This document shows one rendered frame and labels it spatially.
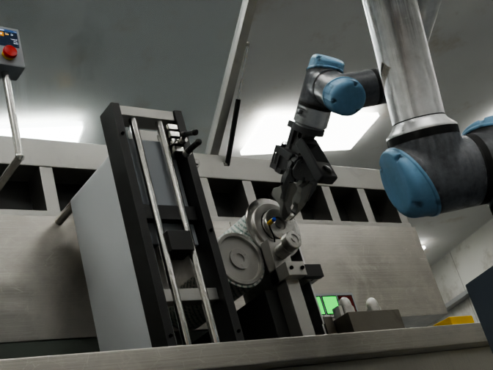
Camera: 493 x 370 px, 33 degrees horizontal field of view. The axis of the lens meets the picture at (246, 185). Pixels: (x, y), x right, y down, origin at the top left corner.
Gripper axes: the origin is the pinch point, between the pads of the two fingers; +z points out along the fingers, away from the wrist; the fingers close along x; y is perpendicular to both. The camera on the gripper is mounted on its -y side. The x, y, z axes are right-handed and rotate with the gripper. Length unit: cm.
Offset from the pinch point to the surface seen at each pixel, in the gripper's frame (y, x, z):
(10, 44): 35, 56, -22
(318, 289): 22, -38, 30
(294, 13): 359, -276, -23
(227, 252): -2.4, 16.2, 8.0
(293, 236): -8.4, 5.1, 1.4
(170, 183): -2.9, 34.6, -6.6
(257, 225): 1.5, 6.9, 3.3
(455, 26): 341, -431, -43
